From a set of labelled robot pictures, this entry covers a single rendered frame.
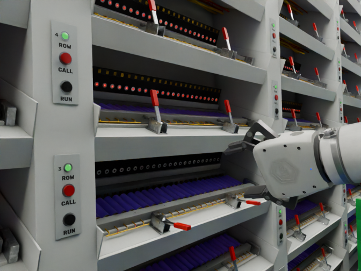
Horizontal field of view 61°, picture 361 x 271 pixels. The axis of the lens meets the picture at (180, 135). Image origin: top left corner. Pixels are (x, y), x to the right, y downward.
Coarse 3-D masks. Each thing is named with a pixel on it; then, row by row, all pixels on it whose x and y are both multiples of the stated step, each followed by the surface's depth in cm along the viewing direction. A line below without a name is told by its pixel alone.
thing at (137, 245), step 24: (192, 168) 92; (240, 168) 100; (192, 216) 70; (216, 216) 73; (240, 216) 81; (120, 240) 55; (144, 240) 57; (168, 240) 61; (192, 240) 68; (120, 264) 53
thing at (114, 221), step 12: (216, 192) 81; (228, 192) 84; (240, 192) 89; (168, 204) 68; (180, 204) 70; (192, 204) 73; (108, 216) 57; (120, 216) 58; (132, 216) 60; (144, 216) 62; (108, 228) 56; (132, 228) 58
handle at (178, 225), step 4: (164, 216) 61; (164, 220) 61; (168, 224) 60; (172, 224) 59; (176, 224) 58; (180, 224) 58; (184, 224) 58; (180, 228) 57; (184, 228) 57; (188, 228) 56
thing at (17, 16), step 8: (0, 0) 40; (8, 0) 41; (16, 0) 41; (24, 0) 42; (0, 8) 40; (8, 8) 41; (16, 8) 42; (24, 8) 42; (0, 16) 41; (8, 16) 41; (16, 16) 42; (24, 16) 43; (8, 24) 42; (16, 24) 42; (24, 24) 43
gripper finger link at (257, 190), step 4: (248, 188) 58; (252, 188) 58; (256, 188) 57; (260, 188) 56; (264, 188) 56; (244, 192) 57; (248, 192) 57; (252, 192) 56; (256, 192) 55; (260, 192) 55; (264, 192) 55; (244, 196) 57; (248, 196) 56; (252, 196) 55; (256, 196) 55; (260, 196) 54; (272, 200) 54; (276, 200) 54; (280, 200) 53; (280, 204) 54
